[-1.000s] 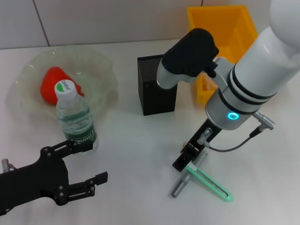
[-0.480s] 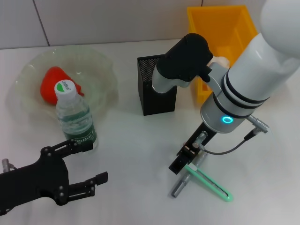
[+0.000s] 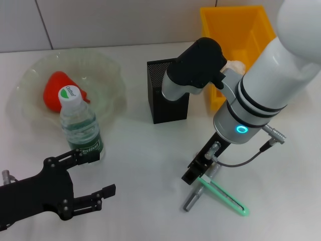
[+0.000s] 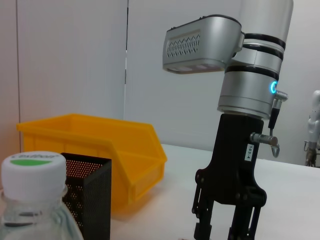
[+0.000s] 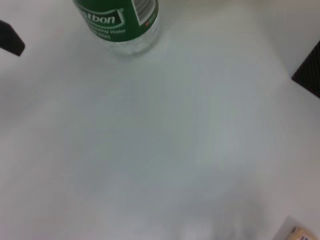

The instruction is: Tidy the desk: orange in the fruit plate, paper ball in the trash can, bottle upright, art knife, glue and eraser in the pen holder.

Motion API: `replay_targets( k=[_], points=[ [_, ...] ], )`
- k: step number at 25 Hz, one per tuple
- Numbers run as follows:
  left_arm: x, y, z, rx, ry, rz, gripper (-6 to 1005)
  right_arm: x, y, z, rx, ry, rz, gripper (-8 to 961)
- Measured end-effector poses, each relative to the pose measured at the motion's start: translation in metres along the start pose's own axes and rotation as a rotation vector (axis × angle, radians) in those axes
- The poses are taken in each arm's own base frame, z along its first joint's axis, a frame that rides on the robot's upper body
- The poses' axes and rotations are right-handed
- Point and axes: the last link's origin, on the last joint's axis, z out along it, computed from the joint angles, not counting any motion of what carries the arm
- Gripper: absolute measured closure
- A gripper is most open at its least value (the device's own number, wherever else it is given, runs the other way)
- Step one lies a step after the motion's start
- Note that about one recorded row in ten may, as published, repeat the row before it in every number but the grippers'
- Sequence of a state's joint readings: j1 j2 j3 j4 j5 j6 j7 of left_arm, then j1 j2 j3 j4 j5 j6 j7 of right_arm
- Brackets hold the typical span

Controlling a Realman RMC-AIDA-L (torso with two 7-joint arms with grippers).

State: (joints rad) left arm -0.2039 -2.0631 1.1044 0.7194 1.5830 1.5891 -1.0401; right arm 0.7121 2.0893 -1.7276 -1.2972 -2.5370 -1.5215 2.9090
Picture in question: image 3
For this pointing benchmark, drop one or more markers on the red-orange orange fruit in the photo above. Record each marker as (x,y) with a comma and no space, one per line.
(52,93)

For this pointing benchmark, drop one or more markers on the right wrist camera housing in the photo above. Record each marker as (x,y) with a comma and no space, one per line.
(198,62)

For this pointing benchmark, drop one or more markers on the black mesh pen holder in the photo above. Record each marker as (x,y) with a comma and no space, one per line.
(173,110)

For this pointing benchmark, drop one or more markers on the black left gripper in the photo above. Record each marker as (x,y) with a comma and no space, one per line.
(37,195)

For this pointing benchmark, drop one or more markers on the yellow plastic bin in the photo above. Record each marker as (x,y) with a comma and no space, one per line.
(238,30)

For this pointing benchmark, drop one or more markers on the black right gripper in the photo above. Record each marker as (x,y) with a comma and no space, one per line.
(198,163)

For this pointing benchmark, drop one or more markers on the clear green-label water bottle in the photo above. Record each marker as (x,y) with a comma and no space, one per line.
(80,125)

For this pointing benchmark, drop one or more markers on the pale green glass fruit plate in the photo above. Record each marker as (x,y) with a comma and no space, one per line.
(105,75)

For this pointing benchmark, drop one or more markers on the grey marker pen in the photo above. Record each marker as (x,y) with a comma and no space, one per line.
(191,200)

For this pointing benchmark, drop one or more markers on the white paper ball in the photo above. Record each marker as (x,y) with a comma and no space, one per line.
(237,65)

